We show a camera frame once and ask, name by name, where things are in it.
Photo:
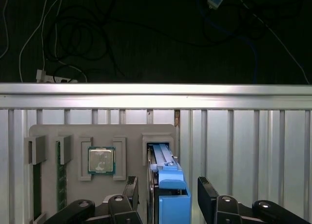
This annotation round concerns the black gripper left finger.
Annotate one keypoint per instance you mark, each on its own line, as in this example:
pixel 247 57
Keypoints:
pixel 126 209

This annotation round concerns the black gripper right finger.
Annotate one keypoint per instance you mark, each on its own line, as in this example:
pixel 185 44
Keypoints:
pixel 209 209

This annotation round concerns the hard disk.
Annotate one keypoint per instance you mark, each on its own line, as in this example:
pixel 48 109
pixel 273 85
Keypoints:
pixel 170 177

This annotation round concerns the silver CPU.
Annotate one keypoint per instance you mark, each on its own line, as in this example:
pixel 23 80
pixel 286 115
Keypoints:
pixel 101 159

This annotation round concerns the grey parts rack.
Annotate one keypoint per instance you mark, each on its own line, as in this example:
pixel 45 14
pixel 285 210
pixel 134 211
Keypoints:
pixel 102 134

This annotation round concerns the white power strip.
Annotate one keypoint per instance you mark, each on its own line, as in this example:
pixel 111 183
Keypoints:
pixel 42 75

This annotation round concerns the white blue adapter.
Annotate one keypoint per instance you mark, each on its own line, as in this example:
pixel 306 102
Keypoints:
pixel 215 0

